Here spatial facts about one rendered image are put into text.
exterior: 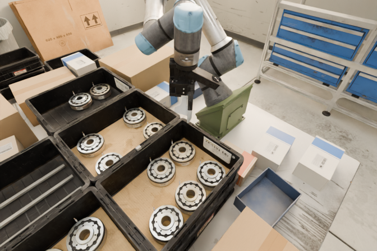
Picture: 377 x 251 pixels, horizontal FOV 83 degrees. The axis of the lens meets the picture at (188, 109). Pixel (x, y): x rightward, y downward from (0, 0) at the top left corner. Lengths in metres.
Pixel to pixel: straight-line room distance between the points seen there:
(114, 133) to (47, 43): 2.65
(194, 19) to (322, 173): 0.76
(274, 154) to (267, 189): 0.15
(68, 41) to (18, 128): 2.47
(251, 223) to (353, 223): 1.31
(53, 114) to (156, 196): 0.69
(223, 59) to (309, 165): 0.58
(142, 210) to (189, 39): 0.55
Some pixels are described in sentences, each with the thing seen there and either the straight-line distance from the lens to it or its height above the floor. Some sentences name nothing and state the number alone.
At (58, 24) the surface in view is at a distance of 3.55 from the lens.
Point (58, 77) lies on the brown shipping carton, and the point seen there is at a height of 0.86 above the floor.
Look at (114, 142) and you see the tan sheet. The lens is 0.96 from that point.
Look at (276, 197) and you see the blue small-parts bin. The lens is 0.98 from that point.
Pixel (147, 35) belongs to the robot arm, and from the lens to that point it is 0.70.
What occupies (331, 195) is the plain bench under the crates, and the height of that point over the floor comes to 0.70.
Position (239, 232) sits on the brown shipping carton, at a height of 0.86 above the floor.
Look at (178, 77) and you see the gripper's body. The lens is 0.67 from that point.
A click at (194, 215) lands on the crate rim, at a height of 0.93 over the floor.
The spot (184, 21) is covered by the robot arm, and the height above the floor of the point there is 1.35.
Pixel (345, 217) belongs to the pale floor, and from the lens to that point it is 1.97.
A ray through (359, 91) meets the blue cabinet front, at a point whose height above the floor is 0.37.
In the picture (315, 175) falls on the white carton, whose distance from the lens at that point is 1.02.
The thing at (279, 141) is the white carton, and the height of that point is 0.79.
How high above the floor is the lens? 1.53
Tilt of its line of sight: 42 degrees down
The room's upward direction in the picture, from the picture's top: straight up
